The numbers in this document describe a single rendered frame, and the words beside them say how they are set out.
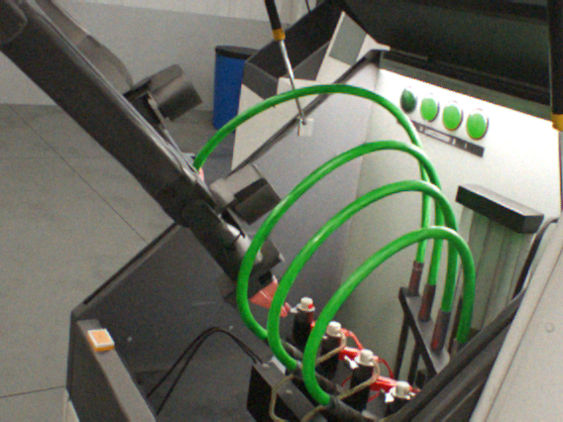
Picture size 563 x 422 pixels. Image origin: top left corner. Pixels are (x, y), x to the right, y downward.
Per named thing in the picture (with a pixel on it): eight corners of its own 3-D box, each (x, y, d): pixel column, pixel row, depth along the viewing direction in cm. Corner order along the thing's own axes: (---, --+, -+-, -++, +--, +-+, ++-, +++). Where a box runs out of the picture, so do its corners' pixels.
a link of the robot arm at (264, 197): (158, 175, 101) (178, 214, 95) (227, 125, 100) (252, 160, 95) (201, 224, 109) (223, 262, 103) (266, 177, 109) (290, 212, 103)
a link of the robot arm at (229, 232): (180, 213, 105) (184, 228, 100) (220, 184, 105) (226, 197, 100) (209, 249, 108) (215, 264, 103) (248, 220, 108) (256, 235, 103)
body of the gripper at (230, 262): (287, 263, 105) (258, 225, 102) (229, 307, 105) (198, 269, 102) (277, 247, 111) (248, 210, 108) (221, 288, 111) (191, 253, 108)
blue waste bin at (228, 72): (196, 121, 757) (204, 43, 734) (248, 122, 789) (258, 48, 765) (222, 136, 710) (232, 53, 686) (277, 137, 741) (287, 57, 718)
